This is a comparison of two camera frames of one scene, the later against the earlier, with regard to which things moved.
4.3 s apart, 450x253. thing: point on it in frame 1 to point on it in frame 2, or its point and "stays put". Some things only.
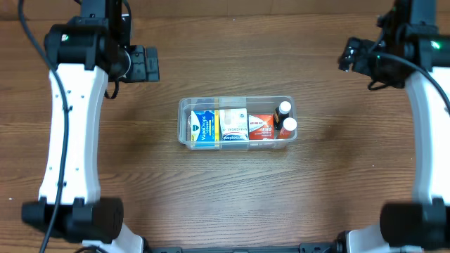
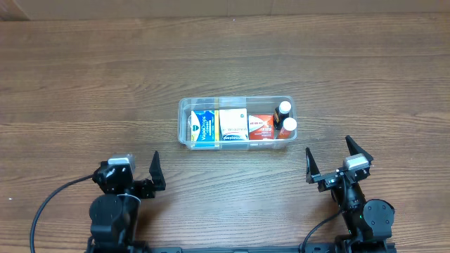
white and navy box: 234,124 stays put
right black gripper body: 382,68 to 326,180
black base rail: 309,247 stays put
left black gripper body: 129,69 to 144,188
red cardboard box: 261,126 stays put
